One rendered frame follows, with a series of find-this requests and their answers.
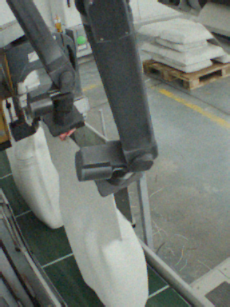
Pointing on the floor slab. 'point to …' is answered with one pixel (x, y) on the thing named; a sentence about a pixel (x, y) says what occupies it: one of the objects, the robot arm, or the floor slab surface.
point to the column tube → (12, 284)
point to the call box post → (144, 211)
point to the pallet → (191, 80)
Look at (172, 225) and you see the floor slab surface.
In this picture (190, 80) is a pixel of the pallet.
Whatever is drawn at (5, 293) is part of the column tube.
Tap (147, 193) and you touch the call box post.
